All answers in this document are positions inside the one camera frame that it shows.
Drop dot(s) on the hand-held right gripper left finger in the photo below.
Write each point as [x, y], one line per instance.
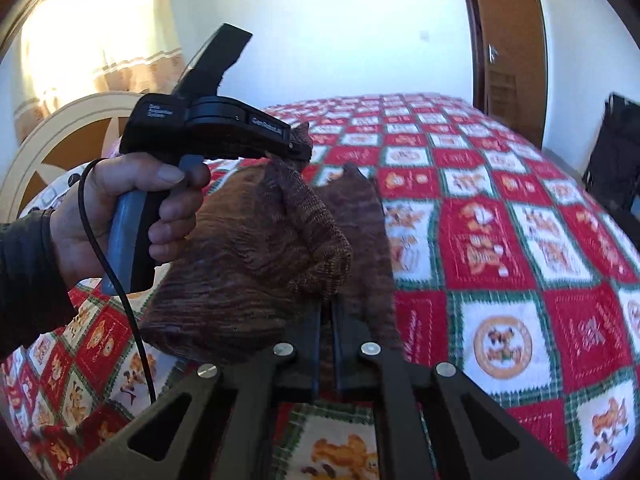
[307, 360]

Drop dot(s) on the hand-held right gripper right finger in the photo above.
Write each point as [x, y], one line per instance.
[345, 360]

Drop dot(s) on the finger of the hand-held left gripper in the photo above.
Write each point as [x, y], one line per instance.
[300, 152]

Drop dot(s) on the brown knitted sweater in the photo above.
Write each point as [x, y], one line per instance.
[240, 260]

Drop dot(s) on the person's left forearm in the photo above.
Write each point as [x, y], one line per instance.
[25, 280]

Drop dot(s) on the person's left hand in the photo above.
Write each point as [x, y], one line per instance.
[85, 210]

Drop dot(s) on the cream curtain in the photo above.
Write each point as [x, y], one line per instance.
[100, 35]

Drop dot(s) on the white patterned pillow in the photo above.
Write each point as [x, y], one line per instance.
[55, 192]

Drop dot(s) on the cream wooden headboard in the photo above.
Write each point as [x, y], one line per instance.
[30, 165]

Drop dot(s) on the red checked printed blanket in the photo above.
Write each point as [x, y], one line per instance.
[500, 240]

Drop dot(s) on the brown wooden door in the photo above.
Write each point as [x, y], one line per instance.
[510, 35]

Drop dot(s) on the black bag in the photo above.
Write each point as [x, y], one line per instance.
[615, 150]

